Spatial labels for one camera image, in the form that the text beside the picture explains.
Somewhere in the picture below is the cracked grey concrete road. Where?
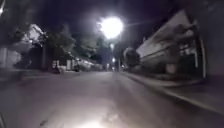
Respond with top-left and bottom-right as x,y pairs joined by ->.
0,70 -> 224,128

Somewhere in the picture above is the street lamp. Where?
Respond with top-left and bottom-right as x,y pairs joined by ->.
99,16 -> 124,40

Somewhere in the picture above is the row of dark trees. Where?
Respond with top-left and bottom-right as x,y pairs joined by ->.
44,23 -> 113,71

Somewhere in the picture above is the long pale building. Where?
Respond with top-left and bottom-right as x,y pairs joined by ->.
135,9 -> 208,79

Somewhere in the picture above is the concrete kerb strip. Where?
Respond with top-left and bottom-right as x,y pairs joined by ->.
120,71 -> 224,116

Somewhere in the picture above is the pale house with gabled roof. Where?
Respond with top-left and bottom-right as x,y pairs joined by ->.
0,23 -> 48,70

